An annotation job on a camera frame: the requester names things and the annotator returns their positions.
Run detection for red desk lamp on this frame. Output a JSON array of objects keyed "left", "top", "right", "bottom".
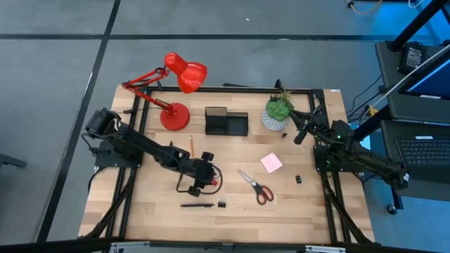
[{"left": 122, "top": 51, "right": 208, "bottom": 132}]

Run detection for black overhead rig bar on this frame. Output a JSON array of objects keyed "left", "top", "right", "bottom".
[{"left": 0, "top": 235, "right": 450, "bottom": 253}]

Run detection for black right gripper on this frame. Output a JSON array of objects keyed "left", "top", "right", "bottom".
[{"left": 288, "top": 110, "right": 330, "bottom": 145}]

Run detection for potted succulent, patterned white pot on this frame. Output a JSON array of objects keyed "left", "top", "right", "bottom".
[{"left": 261, "top": 88, "right": 295, "bottom": 132}]

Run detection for computer monitor with blue screen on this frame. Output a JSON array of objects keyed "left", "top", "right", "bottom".
[{"left": 398, "top": 45, "right": 450, "bottom": 101}]

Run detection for grey furniture leg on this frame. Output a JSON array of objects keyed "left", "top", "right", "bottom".
[{"left": 0, "top": 153, "right": 28, "bottom": 169}]

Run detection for pink sticky note pad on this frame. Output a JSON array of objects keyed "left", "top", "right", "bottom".
[{"left": 259, "top": 152, "right": 284, "bottom": 175}]

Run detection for black diagonal pole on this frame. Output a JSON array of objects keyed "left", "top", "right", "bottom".
[{"left": 385, "top": 0, "right": 450, "bottom": 53}]

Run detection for black side table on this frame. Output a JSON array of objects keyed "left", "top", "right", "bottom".
[{"left": 379, "top": 119, "right": 450, "bottom": 201}]

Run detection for black mesh desk organizer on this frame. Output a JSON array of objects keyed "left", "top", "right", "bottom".
[{"left": 205, "top": 106, "right": 250, "bottom": 137}]

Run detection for black pen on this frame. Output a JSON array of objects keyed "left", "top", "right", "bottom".
[{"left": 180, "top": 202, "right": 214, "bottom": 209}]

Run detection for black cart shelf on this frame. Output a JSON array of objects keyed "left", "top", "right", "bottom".
[{"left": 374, "top": 41, "right": 450, "bottom": 124}]

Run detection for black laptop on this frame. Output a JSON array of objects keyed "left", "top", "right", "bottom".
[{"left": 394, "top": 134, "right": 450, "bottom": 176}]

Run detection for white cable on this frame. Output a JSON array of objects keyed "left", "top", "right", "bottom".
[{"left": 365, "top": 44, "right": 450, "bottom": 113}]

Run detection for black left camera cable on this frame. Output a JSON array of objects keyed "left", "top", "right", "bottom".
[{"left": 175, "top": 164, "right": 224, "bottom": 196}]

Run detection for black power adapter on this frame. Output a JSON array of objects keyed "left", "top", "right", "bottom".
[{"left": 398, "top": 41, "right": 428, "bottom": 74}]

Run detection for red and black scissors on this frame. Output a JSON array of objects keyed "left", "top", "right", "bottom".
[{"left": 237, "top": 169, "right": 275, "bottom": 206}]

